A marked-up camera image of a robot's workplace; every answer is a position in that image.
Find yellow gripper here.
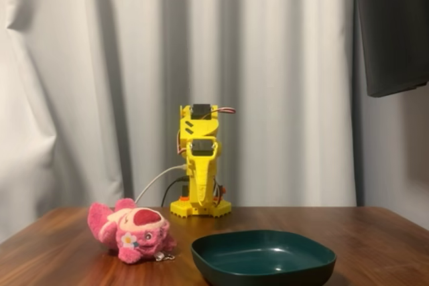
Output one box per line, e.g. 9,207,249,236
186,135,223,208

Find pink strawberry bear plush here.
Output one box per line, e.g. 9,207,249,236
87,198,177,265

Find dark green square plate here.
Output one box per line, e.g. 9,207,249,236
190,229,337,286

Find light grey curtain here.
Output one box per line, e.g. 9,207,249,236
0,0,429,243

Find black cable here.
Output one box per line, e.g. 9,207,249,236
160,175,188,208

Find white power cable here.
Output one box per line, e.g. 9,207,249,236
135,164,188,204

